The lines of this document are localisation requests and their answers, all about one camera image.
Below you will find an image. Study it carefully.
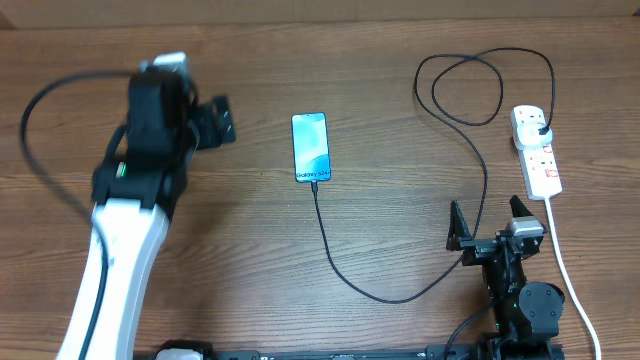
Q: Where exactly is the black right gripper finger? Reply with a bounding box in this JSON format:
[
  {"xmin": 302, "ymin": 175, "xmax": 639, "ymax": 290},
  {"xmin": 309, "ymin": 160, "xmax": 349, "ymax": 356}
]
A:
[
  {"xmin": 446, "ymin": 200, "xmax": 471, "ymax": 251},
  {"xmin": 509, "ymin": 195, "xmax": 532, "ymax": 218}
]

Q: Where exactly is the Galaxy S24+ smartphone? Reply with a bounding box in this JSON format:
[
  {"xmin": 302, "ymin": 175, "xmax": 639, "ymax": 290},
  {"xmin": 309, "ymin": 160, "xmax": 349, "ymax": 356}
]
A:
[{"xmin": 291, "ymin": 112, "xmax": 332, "ymax": 183}]

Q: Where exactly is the black USB-C charger cable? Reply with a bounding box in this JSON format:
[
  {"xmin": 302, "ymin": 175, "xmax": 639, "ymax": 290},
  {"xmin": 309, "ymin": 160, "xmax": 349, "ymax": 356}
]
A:
[{"xmin": 309, "ymin": 46, "xmax": 557, "ymax": 305}]

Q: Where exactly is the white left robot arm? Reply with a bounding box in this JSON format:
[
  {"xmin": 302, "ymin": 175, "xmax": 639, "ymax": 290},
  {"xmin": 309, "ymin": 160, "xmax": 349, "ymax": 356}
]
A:
[{"xmin": 19, "ymin": 64, "xmax": 236, "ymax": 359}]

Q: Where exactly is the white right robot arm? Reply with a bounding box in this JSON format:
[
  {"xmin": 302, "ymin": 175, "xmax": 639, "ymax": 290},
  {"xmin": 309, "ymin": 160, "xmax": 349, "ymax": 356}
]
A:
[{"xmin": 442, "ymin": 196, "xmax": 565, "ymax": 359}]

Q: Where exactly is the white charger plug adapter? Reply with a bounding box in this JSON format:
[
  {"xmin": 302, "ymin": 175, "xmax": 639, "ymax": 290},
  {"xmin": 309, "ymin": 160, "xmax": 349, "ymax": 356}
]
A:
[{"xmin": 513, "ymin": 123, "xmax": 553, "ymax": 151}]

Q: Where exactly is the white power strip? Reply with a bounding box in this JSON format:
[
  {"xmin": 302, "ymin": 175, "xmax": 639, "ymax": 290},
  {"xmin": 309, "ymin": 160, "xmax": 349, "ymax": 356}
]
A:
[{"xmin": 510, "ymin": 105, "xmax": 562, "ymax": 200}]

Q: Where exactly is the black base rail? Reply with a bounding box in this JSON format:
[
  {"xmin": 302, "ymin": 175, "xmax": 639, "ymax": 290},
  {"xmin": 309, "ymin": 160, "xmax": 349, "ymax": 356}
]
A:
[{"xmin": 132, "ymin": 341, "xmax": 565, "ymax": 360}]

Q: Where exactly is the white power strip cord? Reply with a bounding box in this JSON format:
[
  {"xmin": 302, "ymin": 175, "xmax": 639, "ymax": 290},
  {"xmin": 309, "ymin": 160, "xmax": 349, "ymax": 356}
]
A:
[{"xmin": 543, "ymin": 196, "xmax": 603, "ymax": 360}]

